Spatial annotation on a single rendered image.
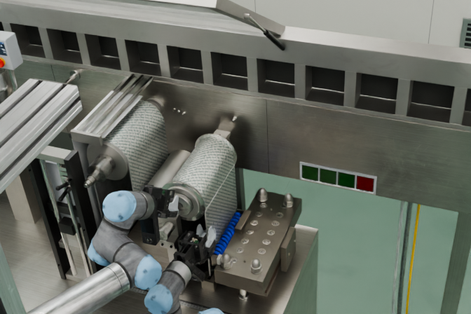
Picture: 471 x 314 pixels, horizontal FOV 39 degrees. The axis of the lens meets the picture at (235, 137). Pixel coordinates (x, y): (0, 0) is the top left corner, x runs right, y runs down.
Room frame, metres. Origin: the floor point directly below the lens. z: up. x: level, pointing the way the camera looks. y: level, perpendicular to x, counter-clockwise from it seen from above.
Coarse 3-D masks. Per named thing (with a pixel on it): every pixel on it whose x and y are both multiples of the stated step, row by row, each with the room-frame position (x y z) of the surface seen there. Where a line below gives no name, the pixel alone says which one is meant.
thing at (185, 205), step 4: (180, 196) 1.49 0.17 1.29; (184, 196) 1.49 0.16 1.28; (172, 200) 1.50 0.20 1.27; (180, 200) 1.49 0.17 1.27; (184, 200) 1.48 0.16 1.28; (188, 200) 1.48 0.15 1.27; (180, 204) 1.49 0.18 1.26; (184, 204) 1.48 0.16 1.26; (188, 204) 1.48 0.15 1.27; (192, 204) 1.49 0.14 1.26; (180, 208) 1.49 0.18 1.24; (184, 208) 1.48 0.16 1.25; (188, 208) 1.48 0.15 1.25; (192, 208) 1.49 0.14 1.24; (180, 212) 1.49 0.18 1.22; (184, 212) 1.48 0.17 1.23; (188, 212) 1.48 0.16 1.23
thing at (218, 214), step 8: (232, 168) 1.69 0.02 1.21; (232, 176) 1.69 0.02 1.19; (224, 184) 1.63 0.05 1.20; (232, 184) 1.69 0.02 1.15; (224, 192) 1.63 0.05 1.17; (232, 192) 1.68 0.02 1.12; (216, 200) 1.57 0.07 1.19; (224, 200) 1.62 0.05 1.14; (232, 200) 1.68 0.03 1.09; (208, 208) 1.52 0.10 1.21; (216, 208) 1.56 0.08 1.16; (224, 208) 1.62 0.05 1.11; (232, 208) 1.68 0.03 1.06; (208, 216) 1.51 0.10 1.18; (216, 216) 1.56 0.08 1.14; (224, 216) 1.62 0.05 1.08; (208, 224) 1.51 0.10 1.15; (216, 224) 1.56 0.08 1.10; (224, 224) 1.61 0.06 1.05; (216, 232) 1.55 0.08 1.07; (216, 240) 1.55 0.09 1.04
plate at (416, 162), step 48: (96, 96) 2.01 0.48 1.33; (144, 96) 1.92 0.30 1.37; (192, 96) 1.85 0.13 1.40; (240, 96) 1.78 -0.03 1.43; (192, 144) 1.86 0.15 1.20; (240, 144) 1.78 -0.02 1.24; (288, 144) 1.72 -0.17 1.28; (336, 144) 1.65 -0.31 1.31; (384, 144) 1.59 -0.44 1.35; (432, 144) 1.54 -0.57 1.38; (384, 192) 1.59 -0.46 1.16; (432, 192) 1.53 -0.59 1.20
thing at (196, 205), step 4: (172, 188) 1.51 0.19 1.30; (176, 188) 1.51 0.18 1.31; (180, 188) 1.50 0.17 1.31; (176, 192) 1.51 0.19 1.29; (180, 192) 1.50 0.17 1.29; (184, 192) 1.50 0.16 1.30; (188, 192) 1.49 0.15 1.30; (188, 196) 1.49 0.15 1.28; (192, 196) 1.49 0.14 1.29; (192, 200) 1.49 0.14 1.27; (196, 200) 1.48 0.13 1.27; (196, 204) 1.48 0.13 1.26; (196, 208) 1.48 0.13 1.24; (192, 212) 1.49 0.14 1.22; (196, 212) 1.48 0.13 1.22; (180, 216) 1.51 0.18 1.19; (184, 216) 1.50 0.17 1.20; (188, 216) 1.50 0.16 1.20; (192, 216) 1.49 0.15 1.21
